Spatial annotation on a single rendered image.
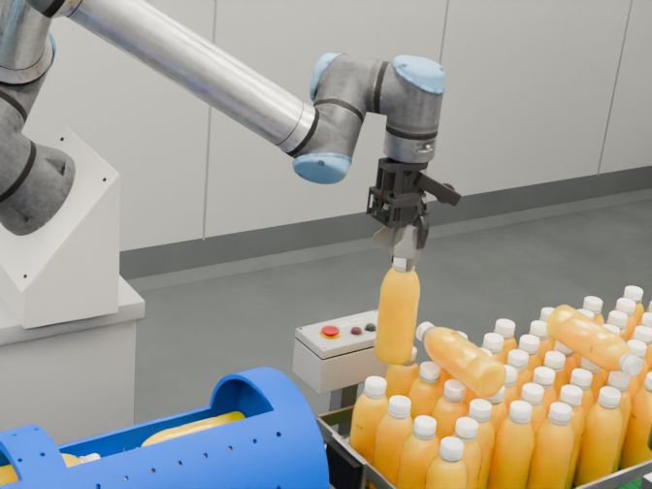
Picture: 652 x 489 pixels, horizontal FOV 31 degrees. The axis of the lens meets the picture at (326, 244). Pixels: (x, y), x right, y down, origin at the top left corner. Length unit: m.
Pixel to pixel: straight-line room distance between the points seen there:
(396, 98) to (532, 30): 3.76
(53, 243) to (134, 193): 2.53
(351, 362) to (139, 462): 0.71
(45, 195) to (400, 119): 0.73
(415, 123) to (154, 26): 0.47
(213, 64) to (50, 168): 0.59
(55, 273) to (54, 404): 0.31
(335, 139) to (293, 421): 0.46
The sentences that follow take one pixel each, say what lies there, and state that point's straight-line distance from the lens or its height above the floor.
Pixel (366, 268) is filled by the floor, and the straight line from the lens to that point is 5.24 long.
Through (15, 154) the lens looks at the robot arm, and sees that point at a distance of 2.31.
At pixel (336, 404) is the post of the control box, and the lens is 2.44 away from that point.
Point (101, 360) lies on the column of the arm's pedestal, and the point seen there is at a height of 0.98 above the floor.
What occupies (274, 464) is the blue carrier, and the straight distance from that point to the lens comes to 1.83.
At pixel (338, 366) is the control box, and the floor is 1.06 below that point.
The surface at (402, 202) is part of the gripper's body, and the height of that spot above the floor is 1.46.
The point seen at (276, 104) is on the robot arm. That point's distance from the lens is 1.89.
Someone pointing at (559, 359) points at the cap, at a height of 1.11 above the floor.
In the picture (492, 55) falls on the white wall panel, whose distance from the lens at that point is 5.60.
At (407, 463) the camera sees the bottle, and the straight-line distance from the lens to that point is 2.10.
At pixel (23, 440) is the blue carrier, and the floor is 1.23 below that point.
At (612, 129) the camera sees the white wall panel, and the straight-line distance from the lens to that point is 6.33.
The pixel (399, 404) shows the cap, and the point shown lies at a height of 1.11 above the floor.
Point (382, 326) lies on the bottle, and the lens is 2.18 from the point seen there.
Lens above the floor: 2.21
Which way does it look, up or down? 24 degrees down
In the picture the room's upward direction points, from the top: 6 degrees clockwise
